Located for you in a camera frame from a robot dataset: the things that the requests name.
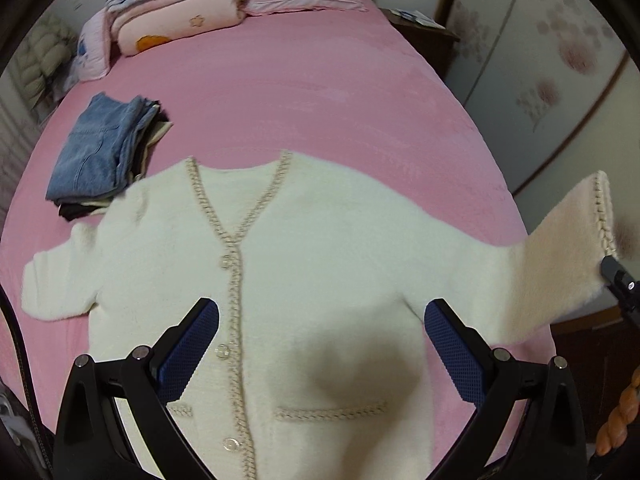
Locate small pink printed pillow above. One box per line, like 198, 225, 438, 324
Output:
72, 8, 112, 82

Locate right hand orange glove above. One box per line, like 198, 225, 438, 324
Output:
596, 368, 640, 456

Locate black cable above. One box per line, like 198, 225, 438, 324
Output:
0, 286, 54, 480

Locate papers on nightstand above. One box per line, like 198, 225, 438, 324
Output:
390, 9, 445, 29

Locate folded blue denim jeans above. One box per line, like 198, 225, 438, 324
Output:
44, 91, 161, 205

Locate folded black garment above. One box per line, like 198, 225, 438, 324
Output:
57, 102, 164, 222

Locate dark wooden nightstand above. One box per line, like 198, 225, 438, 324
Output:
382, 9, 460, 79

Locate folded pink cartoon quilt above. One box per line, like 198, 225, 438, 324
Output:
103, 0, 244, 56

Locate folded pale green garment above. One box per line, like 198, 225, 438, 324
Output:
125, 118, 172, 188

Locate floral sliding wardrobe door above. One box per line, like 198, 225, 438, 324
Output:
445, 0, 639, 196

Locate beige puffer jacket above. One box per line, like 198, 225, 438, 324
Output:
9, 12, 77, 110

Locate pink bed sheet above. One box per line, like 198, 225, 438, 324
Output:
0, 6, 557, 480

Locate white fuzzy knit cardigan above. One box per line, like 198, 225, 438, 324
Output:
22, 152, 616, 479

